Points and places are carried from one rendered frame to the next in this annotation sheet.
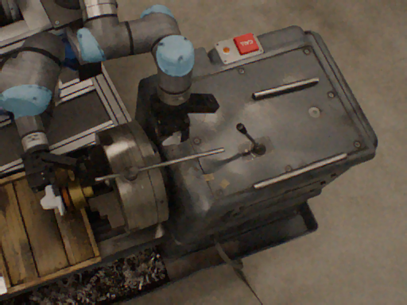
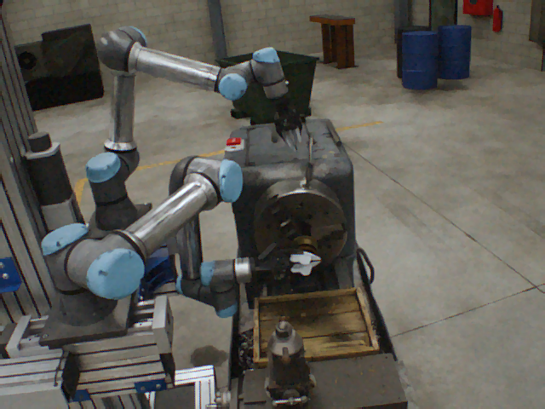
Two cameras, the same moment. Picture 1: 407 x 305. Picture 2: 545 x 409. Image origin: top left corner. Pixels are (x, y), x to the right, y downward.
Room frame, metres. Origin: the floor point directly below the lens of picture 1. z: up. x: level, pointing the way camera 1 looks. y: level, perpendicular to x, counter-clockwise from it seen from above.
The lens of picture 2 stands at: (-0.21, 1.29, 1.88)
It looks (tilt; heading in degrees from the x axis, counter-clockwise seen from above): 27 degrees down; 301
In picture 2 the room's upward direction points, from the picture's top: 6 degrees counter-clockwise
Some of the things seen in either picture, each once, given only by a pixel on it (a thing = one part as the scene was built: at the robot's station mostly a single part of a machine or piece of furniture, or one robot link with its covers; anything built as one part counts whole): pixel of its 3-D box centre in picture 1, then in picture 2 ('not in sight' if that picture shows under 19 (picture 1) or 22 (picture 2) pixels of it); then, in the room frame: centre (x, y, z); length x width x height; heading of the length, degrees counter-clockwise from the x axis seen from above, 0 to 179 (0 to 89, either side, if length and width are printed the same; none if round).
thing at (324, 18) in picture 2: not in sight; (332, 39); (3.77, -8.48, 0.50); 1.61 x 0.44 x 1.00; 135
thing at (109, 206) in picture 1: (112, 214); (329, 233); (0.33, 0.07, 1.08); 0.12 x 0.11 x 0.05; 30
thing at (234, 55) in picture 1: (237, 52); (235, 150); (0.85, -0.21, 1.23); 0.13 x 0.08 x 0.05; 120
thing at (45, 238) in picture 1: (40, 223); (312, 326); (0.30, 0.30, 0.89); 0.36 x 0.30 x 0.04; 30
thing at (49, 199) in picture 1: (51, 200); (305, 260); (0.33, 0.25, 1.09); 0.09 x 0.06 x 0.03; 30
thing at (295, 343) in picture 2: not in sight; (284, 339); (0.21, 0.61, 1.13); 0.08 x 0.08 x 0.03
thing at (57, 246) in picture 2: not in sight; (71, 254); (0.71, 0.74, 1.33); 0.13 x 0.12 x 0.14; 176
